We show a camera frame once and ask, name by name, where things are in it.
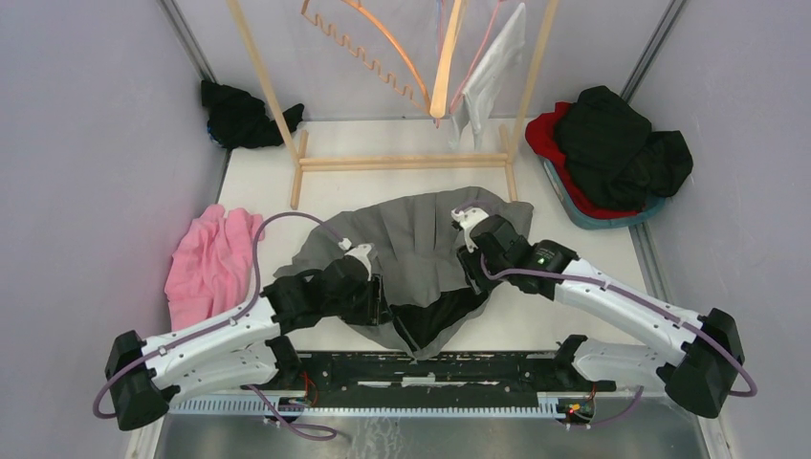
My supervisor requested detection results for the grey garment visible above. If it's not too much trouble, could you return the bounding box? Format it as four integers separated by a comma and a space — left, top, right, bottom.
274, 186, 534, 360

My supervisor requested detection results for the white skirt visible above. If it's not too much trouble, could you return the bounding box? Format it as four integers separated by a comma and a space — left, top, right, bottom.
449, 3, 526, 150

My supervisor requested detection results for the pink wire hanger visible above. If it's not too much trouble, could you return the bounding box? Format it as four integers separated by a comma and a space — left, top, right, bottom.
449, 0, 505, 114

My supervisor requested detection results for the orange plastic hanger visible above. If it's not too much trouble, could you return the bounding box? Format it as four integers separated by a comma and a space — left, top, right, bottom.
299, 1, 431, 115

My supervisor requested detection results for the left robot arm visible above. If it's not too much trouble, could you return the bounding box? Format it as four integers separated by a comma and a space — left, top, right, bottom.
94, 255, 390, 431

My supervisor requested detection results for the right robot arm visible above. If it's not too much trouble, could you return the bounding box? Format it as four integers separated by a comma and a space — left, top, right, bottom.
451, 207, 758, 419

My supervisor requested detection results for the wooden hanger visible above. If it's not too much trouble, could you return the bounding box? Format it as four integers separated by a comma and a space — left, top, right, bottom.
428, 0, 469, 120

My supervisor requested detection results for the wooden clothes rack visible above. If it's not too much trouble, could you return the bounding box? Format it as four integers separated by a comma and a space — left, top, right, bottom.
226, 0, 559, 210

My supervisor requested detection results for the red garment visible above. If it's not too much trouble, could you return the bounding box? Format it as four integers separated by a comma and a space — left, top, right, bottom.
525, 101, 640, 221

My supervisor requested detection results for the pink garment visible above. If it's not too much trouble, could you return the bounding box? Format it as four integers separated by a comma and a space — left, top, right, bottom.
164, 204, 263, 331

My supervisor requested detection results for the black garment right corner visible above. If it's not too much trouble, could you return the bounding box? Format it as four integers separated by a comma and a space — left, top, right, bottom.
553, 86, 693, 211

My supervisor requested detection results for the black garment corner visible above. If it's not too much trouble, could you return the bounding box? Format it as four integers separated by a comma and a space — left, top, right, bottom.
553, 86, 693, 211
200, 80, 284, 150

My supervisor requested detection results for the teal laundry basket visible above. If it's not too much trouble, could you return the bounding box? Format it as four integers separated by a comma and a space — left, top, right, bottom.
538, 157, 666, 230

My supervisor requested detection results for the black garment left corner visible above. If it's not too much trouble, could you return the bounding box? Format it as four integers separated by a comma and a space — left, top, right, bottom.
200, 80, 284, 150

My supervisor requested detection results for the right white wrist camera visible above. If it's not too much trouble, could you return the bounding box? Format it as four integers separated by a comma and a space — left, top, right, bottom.
450, 207, 490, 252

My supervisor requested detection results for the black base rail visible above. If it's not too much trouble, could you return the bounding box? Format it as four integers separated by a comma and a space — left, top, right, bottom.
260, 351, 617, 408

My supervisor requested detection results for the white cable duct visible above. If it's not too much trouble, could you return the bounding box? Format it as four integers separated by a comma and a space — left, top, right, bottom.
168, 392, 565, 421

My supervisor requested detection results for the blue wire hanger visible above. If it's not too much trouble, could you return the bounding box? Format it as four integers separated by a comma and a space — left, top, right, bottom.
435, 0, 446, 53

